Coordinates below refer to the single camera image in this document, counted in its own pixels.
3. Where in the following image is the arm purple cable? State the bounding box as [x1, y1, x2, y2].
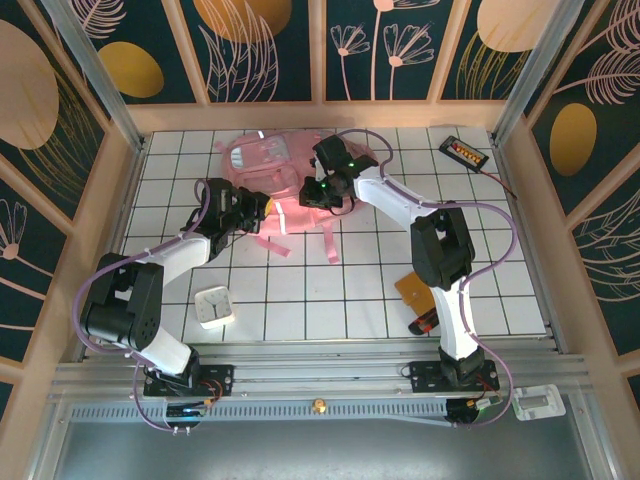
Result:
[73, 178, 211, 434]
[334, 128, 517, 431]

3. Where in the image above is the red black utility knife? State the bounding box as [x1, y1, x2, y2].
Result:
[407, 307, 441, 336]

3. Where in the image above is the grey slotted cable duct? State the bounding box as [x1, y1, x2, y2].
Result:
[69, 399, 451, 426]

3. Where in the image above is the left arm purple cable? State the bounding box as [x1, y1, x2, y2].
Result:
[73, 178, 211, 434]

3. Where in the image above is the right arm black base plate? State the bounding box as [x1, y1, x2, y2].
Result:
[408, 358, 500, 394]

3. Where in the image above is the red black charger cable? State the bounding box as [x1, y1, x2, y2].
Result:
[473, 167, 520, 202]

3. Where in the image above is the aluminium corner post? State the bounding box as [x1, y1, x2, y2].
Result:
[42, 0, 147, 151]
[491, 0, 586, 146]

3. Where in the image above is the white plastic bracket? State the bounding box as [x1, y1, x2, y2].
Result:
[509, 383, 566, 422]

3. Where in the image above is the yellow wallet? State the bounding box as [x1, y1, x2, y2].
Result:
[393, 272, 436, 316]

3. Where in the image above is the right aluminium corner post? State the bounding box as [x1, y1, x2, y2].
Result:
[491, 0, 586, 146]

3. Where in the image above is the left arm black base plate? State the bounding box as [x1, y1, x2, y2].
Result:
[143, 363, 235, 399]

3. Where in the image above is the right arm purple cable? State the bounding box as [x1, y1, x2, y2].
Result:
[334, 128, 517, 431]

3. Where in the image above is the white square alarm clock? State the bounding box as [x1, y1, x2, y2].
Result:
[193, 284, 236, 330]

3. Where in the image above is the left aluminium corner post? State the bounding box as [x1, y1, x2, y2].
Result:
[42, 0, 147, 151]

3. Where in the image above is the pink backpack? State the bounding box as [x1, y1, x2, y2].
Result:
[214, 128, 374, 266]

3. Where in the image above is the black charger board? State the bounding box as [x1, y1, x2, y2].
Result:
[438, 134, 490, 171]

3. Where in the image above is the black power connector module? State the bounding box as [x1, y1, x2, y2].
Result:
[446, 397, 504, 430]
[164, 399, 209, 434]

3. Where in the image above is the aluminium extrusion rail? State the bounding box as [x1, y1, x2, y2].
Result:
[49, 338, 594, 401]

